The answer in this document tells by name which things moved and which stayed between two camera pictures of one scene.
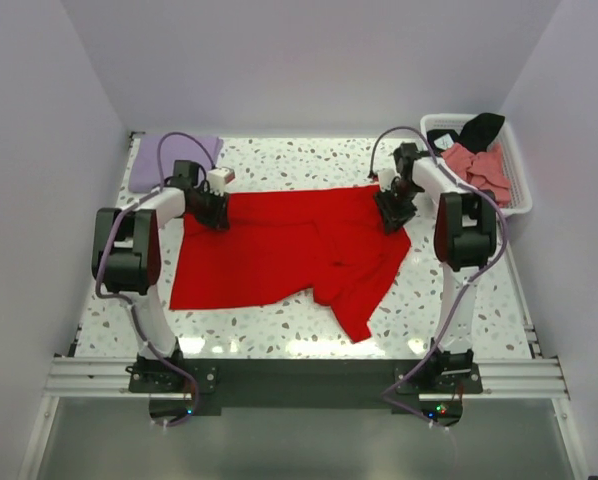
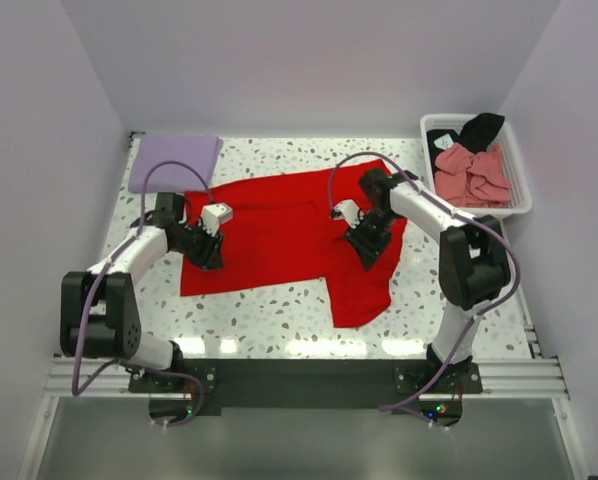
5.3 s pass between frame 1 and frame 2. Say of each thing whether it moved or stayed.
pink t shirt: stayed
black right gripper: moved
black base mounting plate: stayed
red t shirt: moved
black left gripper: moved
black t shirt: stayed
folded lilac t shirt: stayed
